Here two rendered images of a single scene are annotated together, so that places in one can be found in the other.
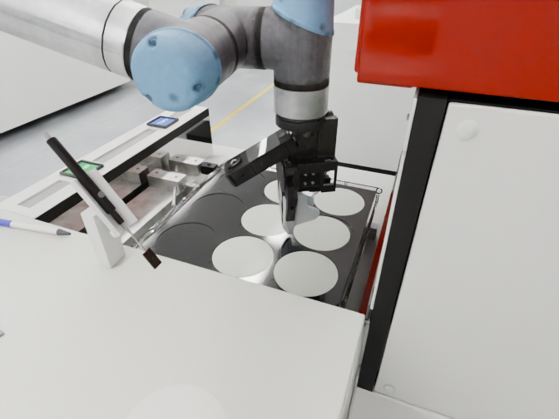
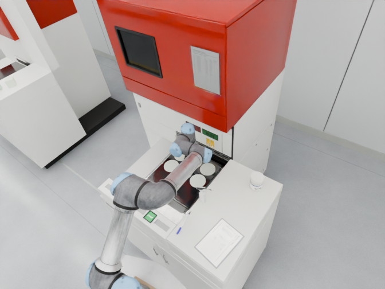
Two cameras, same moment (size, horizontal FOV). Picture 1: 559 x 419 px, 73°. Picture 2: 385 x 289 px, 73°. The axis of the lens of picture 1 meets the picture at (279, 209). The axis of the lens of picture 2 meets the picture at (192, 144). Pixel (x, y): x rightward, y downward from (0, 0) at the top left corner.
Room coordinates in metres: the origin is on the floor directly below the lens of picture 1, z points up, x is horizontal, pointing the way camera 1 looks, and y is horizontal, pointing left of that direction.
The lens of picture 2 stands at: (0.12, 0.93, 2.24)
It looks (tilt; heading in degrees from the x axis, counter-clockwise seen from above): 47 degrees down; 292
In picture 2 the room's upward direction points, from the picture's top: 8 degrees counter-clockwise
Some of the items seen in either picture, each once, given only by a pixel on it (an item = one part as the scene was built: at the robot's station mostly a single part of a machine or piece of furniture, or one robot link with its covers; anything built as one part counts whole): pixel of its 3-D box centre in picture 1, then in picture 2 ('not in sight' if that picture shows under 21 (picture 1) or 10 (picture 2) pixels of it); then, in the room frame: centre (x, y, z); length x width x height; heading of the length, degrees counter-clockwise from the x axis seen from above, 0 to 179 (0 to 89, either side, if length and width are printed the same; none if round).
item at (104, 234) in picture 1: (109, 223); (204, 192); (0.38, 0.21, 1.03); 0.06 x 0.04 x 0.13; 69
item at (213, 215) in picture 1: (268, 219); (184, 173); (0.56, 0.02, 0.90); 0.34 x 0.34 x 0.01; 69
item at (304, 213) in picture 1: (301, 215); not in sight; (0.50, -0.04, 0.95); 0.06 x 0.03 x 0.09; 100
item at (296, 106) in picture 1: (300, 99); not in sight; (0.52, -0.03, 1.14); 0.08 x 0.08 x 0.05
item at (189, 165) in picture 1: (187, 164); not in sight; (0.79, 0.22, 0.89); 0.08 x 0.03 x 0.03; 69
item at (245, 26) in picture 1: (223, 40); (181, 147); (0.52, 0.07, 1.22); 0.11 x 0.11 x 0.08; 77
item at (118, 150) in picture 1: (133, 173); (137, 211); (0.76, 0.34, 0.89); 0.55 x 0.09 x 0.14; 159
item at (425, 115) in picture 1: (415, 136); (180, 127); (0.66, -0.26, 1.02); 0.82 x 0.03 x 0.40; 159
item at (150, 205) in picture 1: (147, 209); (159, 207); (0.64, 0.27, 0.87); 0.36 x 0.08 x 0.03; 159
